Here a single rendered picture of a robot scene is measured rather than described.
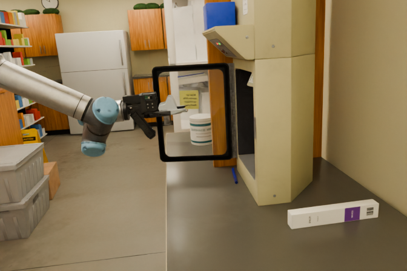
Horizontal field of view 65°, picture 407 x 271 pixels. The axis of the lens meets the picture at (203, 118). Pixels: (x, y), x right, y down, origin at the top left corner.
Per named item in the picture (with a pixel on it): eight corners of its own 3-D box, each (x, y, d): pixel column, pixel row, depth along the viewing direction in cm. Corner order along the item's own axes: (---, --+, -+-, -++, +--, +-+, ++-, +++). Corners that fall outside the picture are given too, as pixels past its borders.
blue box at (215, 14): (230, 29, 120) (229, 5, 118) (235, 28, 111) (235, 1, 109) (204, 31, 119) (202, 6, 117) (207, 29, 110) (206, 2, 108)
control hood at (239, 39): (232, 56, 124) (231, 29, 122) (255, 59, 92) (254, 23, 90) (203, 58, 123) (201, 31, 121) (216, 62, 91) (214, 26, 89)
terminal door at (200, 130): (232, 159, 132) (229, 62, 123) (160, 162, 134) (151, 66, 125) (232, 158, 133) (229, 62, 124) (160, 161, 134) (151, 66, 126)
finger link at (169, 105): (183, 97, 106) (155, 98, 107) (185, 114, 107) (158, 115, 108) (184, 95, 109) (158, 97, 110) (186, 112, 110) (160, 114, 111)
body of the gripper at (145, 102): (157, 94, 107) (120, 97, 106) (160, 118, 108) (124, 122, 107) (157, 91, 114) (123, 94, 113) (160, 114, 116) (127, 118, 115)
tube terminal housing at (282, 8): (293, 163, 137) (294, -29, 120) (331, 198, 106) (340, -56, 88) (236, 169, 134) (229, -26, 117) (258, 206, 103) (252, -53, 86)
